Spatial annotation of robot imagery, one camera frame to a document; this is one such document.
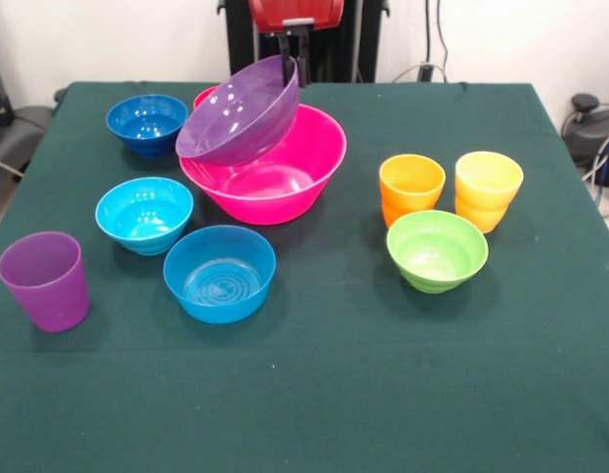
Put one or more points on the purple cup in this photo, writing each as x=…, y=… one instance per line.
x=46, y=290

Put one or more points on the black power plug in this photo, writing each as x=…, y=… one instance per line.
x=426, y=72

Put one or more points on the cyan bowl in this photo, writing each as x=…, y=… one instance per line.
x=144, y=217

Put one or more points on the small red-pink bowl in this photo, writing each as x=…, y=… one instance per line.
x=202, y=97

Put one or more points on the large pink bowl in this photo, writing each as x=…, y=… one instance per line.
x=285, y=197

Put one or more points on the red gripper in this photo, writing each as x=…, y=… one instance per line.
x=297, y=12

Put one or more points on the green bowl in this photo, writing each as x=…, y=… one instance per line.
x=432, y=256

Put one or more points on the yellow cup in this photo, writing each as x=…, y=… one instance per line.
x=489, y=180

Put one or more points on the blue ringed flat-bottom bowl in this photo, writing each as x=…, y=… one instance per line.
x=218, y=286

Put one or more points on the dark blue bowl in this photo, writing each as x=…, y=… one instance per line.
x=147, y=140

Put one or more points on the dark green tablecloth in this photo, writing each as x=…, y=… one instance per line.
x=334, y=369

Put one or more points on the purple bowl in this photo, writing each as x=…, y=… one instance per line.
x=235, y=128

